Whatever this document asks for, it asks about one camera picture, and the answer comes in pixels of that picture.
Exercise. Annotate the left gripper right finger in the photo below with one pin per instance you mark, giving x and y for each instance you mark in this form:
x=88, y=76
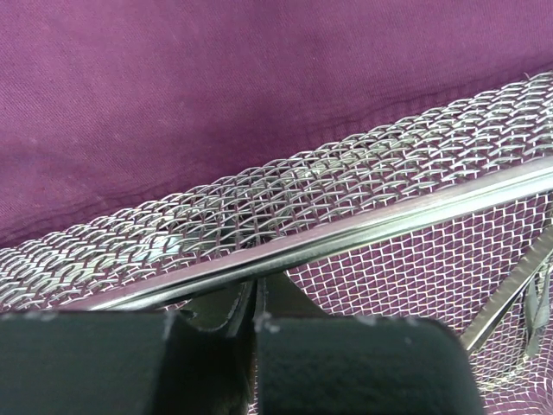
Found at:
x=278, y=296

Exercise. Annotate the metal mesh instrument tray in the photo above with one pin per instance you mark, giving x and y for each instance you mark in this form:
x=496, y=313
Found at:
x=446, y=271

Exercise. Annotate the purple surgical wrap cloth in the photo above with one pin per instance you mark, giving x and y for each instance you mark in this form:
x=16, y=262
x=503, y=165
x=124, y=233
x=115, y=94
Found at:
x=106, y=105

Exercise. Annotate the steel tweezers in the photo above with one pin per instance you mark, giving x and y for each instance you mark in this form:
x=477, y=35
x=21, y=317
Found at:
x=520, y=281

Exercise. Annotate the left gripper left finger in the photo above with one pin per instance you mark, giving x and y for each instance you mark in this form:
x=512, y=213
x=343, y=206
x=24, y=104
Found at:
x=222, y=312

